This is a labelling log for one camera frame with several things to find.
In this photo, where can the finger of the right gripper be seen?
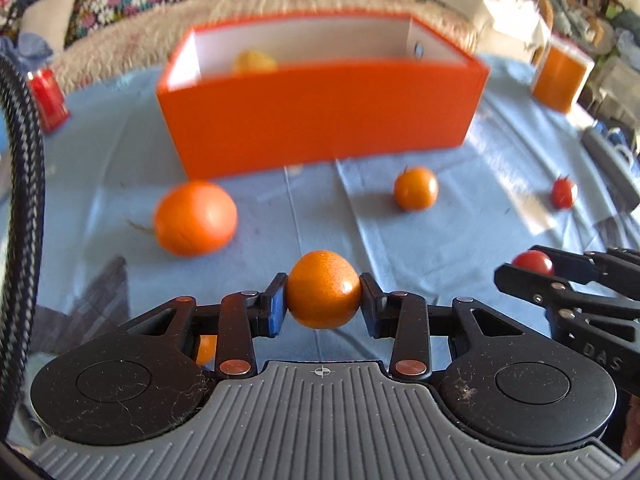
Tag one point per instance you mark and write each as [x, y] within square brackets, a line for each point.
[615, 266]
[555, 293]

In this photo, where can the sofa with quilted cover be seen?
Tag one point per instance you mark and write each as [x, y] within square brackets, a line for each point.
[149, 38]

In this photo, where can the orange tangerine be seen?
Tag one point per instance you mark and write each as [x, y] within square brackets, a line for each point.
[323, 290]

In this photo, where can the red cherry tomato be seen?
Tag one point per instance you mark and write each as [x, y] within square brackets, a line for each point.
[534, 260]
[564, 193]

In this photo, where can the orange cardboard box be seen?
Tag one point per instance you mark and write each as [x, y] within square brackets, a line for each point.
[348, 84]

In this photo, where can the orange cylindrical canister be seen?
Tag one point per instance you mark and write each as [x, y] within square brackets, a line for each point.
[561, 74]

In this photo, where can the red soda can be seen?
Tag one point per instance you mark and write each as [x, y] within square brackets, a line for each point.
[50, 100]

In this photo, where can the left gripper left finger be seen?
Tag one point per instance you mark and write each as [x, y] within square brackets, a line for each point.
[244, 316]

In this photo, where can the large orange fruit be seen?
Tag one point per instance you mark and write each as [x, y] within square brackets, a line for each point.
[194, 219]

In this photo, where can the cream pillow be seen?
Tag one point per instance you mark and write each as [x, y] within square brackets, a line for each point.
[49, 20]

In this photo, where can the wicker armchair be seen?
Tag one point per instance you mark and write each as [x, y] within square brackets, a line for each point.
[518, 29]

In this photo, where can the small orange with stem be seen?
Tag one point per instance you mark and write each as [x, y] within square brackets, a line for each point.
[416, 188]

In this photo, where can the dark grey long box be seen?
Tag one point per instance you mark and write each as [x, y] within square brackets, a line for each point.
[612, 165]

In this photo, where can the yellow fruit in box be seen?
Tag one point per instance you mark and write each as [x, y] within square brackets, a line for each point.
[253, 61]

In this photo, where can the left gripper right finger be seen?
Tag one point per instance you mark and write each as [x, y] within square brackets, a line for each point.
[403, 317]

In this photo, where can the blue tablecloth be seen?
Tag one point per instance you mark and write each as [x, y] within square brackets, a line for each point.
[113, 161]

